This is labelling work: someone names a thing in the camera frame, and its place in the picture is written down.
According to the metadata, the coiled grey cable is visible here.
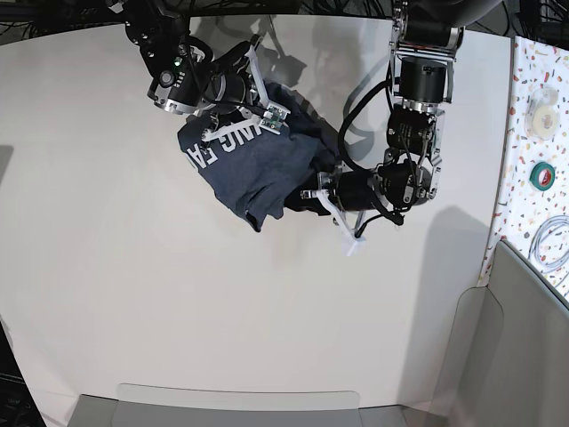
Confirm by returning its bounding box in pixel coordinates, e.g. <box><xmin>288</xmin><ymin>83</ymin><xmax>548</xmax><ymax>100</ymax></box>
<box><xmin>527</xmin><ymin>214</ymin><xmax>569</xmax><ymax>271</ymax></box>

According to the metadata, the dark blue t-shirt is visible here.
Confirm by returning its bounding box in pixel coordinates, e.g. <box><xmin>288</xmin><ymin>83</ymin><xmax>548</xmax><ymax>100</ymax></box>
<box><xmin>178</xmin><ymin>82</ymin><xmax>340</xmax><ymax>232</ymax></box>

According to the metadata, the terrazzo pattern side table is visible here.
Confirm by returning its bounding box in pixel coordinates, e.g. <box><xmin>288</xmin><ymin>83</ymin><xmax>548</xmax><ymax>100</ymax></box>
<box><xmin>478</xmin><ymin>36</ymin><xmax>568</xmax><ymax>297</ymax></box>

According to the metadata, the grey bin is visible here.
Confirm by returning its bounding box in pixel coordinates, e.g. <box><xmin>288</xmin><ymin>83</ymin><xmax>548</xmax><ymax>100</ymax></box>
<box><xmin>429</xmin><ymin>241</ymin><xmax>568</xmax><ymax>426</ymax></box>
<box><xmin>68</xmin><ymin>383</ymin><xmax>406</xmax><ymax>426</ymax></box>

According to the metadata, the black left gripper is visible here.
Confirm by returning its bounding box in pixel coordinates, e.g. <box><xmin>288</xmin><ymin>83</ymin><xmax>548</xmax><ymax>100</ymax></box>
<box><xmin>284</xmin><ymin>171</ymin><xmax>389</xmax><ymax>216</ymax></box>

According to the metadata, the grey bin bottom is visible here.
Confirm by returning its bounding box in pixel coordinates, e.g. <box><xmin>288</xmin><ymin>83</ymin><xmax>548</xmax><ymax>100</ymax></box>
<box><xmin>68</xmin><ymin>383</ymin><xmax>406</xmax><ymax>426</ymax></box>

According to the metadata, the green tape roll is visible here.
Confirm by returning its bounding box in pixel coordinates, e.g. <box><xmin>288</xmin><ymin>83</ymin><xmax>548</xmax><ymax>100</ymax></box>
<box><xmin>530</xmin><ymin>162</ymin><xmax>556</xmax><ymax>192</ymax></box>

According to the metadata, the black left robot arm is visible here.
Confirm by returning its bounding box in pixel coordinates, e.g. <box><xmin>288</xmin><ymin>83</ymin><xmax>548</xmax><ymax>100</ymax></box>
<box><xmin>285</xmin><ymin>1</ymin><xmax>496</xmax><ymax>225</ymax></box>

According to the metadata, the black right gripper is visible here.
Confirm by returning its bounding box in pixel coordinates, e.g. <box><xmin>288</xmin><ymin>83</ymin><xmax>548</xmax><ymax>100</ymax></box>
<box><xmin>208</xmin><ymin>42</ymin><xmax>257</xmax><ymax>115</ymax></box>

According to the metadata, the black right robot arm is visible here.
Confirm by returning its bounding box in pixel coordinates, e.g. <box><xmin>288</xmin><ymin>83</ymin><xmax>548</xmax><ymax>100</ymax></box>
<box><xmin>106</xmin><ymin>1</ymin><xmax>268</xmax><ymax>116</ymax></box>

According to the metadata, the grey bin right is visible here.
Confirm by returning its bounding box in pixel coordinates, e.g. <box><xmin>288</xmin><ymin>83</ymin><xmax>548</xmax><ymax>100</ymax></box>
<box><xmin>429</xmin><ymin>241</ymin><xmax>568</xmax><ymax>426</ymax></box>

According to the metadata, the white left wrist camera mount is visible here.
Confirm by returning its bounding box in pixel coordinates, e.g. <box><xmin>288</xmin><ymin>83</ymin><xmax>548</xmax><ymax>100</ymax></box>
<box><xmin>301</xmin><ymin>167</ymin><xmax>367</xmax><ymax>256</ymax></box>

